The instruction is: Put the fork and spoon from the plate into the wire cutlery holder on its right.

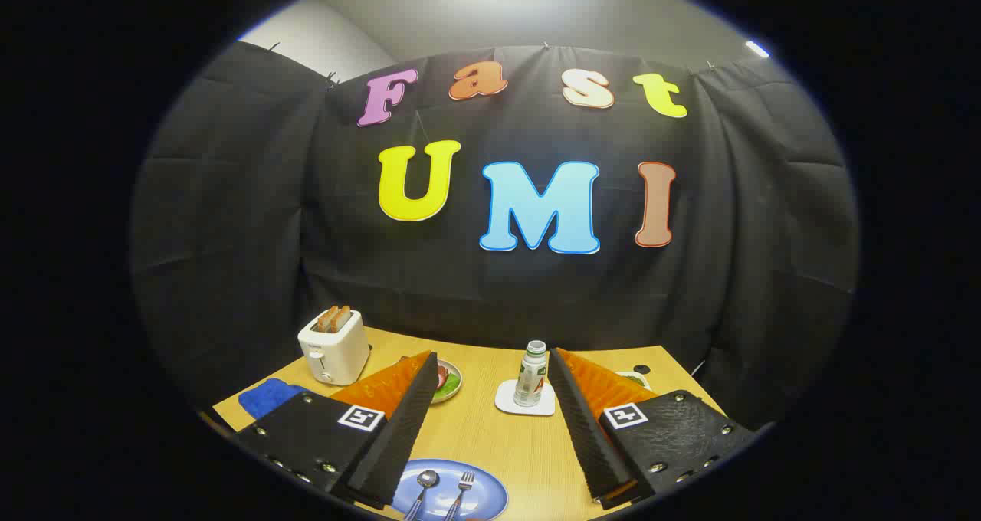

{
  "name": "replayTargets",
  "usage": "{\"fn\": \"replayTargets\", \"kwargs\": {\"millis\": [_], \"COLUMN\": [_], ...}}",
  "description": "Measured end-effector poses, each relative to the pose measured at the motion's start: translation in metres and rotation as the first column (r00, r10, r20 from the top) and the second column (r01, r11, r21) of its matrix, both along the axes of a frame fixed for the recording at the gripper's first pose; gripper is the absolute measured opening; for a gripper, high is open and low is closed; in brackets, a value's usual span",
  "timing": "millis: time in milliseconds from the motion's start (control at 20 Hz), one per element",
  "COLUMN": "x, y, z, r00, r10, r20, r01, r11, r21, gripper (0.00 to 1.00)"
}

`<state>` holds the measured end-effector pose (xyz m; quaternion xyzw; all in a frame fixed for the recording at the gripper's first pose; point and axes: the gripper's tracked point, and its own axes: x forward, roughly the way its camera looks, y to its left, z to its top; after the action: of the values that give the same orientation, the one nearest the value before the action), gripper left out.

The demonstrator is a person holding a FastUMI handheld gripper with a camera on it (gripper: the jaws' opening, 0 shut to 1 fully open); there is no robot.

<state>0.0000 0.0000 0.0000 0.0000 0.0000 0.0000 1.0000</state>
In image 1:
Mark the white square coaster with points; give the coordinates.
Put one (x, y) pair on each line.
(506, 403)

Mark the white toaster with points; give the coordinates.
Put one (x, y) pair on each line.
(337, 356)

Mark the plate of sliced food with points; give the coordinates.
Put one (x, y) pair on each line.
(449, 384)

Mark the black backdrop cloth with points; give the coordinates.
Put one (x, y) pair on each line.
(230, 237)

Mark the white divided seed dish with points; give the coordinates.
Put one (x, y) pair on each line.
(634, 380)

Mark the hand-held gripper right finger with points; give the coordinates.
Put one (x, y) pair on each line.
(586, 429)

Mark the white drink bottle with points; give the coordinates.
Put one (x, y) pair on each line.
(530, 379)

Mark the brown toast slice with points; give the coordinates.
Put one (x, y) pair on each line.
(342, 317)
(326, 319)

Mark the blue round plate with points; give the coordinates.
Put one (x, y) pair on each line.
(487, 492)

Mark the blue folded towel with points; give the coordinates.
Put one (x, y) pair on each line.
(264, 398)

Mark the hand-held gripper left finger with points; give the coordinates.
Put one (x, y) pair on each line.
(406, 429)

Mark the small ceiling light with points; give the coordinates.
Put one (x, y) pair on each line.
(757, 48)

